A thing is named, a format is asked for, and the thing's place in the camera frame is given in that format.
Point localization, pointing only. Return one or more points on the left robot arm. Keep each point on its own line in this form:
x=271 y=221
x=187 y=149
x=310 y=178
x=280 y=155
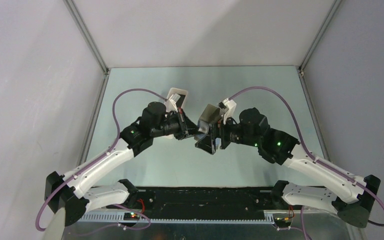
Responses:
x=73 y=191

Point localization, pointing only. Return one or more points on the right circuit board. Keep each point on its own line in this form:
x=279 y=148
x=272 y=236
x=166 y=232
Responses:
x=285 y=219

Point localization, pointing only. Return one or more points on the aluminium frame rail front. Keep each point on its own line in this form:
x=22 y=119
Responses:
x=117 y=218

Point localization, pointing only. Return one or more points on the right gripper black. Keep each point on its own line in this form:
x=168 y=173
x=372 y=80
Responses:
x=207 y=143

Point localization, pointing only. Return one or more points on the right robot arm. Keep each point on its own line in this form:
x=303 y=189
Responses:
x=349 y=196

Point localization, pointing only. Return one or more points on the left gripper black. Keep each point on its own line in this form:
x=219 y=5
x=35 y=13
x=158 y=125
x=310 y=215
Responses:
x=186 y=127

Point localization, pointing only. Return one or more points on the beige card holder wallet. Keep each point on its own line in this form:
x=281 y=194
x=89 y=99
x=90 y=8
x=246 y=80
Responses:
x=209 y=116

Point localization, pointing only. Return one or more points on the circuit board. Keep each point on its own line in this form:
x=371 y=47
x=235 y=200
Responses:
x=131 y=216
x=285 y=219

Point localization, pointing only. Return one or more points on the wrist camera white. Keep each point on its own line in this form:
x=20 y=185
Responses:
x=171 y=103
x=228 y=107

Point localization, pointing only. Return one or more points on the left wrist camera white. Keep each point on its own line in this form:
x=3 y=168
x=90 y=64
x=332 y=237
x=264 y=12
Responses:
x=171 y=103

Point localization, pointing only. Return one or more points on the left circuit board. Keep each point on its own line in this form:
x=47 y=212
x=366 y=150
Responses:
x=131 y=216

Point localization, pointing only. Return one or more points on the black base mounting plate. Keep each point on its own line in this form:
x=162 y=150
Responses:
x=206 y=203

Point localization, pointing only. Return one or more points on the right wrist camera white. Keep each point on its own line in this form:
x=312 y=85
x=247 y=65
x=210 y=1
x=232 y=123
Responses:
x=228 y=107

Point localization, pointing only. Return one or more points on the white plastic tray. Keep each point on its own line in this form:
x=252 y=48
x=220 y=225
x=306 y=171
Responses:
x=173 y=115

